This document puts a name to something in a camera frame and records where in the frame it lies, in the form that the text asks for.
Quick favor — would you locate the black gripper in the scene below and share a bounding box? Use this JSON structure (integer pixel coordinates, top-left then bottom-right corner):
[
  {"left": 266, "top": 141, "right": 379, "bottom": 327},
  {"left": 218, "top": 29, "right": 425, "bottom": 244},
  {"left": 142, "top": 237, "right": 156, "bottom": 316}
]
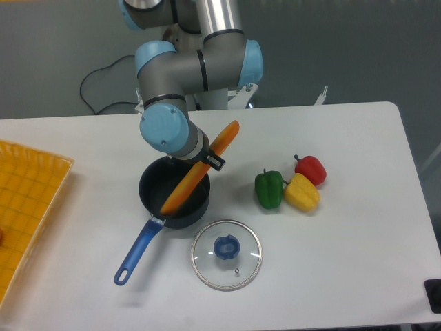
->
[{"left": 167, "top": 136, "right": 225, "bottom": 171}]

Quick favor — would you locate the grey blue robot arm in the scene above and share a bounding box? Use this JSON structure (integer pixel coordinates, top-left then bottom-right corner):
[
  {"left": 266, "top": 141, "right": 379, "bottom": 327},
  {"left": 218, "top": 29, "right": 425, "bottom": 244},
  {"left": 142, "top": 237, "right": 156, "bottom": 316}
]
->
[{"left": 119, "top": 1, "right": 263, "bottom": 170}]

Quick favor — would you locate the green bell pepper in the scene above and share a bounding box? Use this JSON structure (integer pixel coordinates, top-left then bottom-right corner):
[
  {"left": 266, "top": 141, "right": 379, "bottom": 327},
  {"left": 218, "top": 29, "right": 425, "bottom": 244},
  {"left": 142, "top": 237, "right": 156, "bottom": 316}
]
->
[{"left": 254, "top": 169, "right": 284, "bottom": 210}]

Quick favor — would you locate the glass lid blue knob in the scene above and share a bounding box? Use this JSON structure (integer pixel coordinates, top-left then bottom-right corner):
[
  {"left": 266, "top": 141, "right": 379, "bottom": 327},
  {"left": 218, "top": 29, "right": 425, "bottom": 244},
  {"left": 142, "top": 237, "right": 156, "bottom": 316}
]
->
[{"left": 191, "top": 219, "right": 263, "bottom": 292}]

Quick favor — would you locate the yellow bell pepper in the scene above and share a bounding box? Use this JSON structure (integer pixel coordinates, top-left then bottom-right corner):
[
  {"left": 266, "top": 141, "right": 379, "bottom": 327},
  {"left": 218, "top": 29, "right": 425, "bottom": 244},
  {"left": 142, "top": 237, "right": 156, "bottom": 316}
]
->
[{"left": 283, "top": 173, "right": 320, "bottom": 212}]

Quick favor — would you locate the red bell pepper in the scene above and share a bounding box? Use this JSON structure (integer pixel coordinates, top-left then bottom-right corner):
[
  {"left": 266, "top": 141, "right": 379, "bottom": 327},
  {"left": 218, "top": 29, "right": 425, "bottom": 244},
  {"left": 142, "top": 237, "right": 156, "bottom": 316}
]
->
[{"left": 294, "top": 154, "right": 327, "bottom": 186}]

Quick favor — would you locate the yellow plastic basket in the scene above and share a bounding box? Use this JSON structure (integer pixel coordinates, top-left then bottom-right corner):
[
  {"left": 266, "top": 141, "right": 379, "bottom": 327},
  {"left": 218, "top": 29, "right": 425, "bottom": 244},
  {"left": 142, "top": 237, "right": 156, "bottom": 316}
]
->
[{"left": 1, "top": 140, "right": 74, "bottom": 305}]

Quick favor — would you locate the black box at edge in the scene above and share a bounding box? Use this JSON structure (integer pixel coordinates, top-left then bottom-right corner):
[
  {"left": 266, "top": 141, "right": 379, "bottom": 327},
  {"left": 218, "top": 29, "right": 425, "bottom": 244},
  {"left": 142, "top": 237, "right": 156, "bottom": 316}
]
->
[{"left": 424, "top": 279, "right": 441, "bottom": 314}]

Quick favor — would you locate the dark pot blue handle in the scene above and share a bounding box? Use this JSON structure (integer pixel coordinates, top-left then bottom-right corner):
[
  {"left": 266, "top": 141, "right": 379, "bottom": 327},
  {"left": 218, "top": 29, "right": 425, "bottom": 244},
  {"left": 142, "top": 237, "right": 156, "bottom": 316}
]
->
[{"left": 114, "top": 157, "right": 211, "bottom": 286}]

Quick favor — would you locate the black cable on floor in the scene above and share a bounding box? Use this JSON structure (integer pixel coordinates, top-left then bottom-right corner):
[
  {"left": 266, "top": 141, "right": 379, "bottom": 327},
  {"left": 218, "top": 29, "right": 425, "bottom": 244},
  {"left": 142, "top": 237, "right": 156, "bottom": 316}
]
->
[{"left": 79, "top": 55, "right": 139, "bottom": 116}]

